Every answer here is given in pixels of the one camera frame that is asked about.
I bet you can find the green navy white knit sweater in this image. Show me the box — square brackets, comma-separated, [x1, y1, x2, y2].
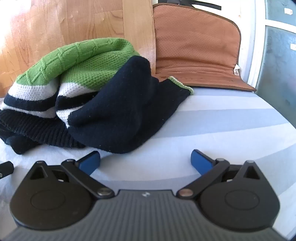
[1, 38, 194, 155]

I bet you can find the blue striped bed sheet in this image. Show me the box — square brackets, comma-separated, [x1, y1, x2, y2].
[0, 86, 296, 239]

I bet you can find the grey glass window door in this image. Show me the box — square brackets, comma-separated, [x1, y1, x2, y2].
[256, 1, 295, 126]

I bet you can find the brown leather cushion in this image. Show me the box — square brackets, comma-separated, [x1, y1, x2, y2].
[153, 3, 256, 91]

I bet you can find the wooden headboard panel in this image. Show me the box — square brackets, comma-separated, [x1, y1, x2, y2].
[1, 0, 156, 96]

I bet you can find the black tape cross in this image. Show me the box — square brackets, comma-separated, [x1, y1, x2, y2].
[158, 0, 222, 10]

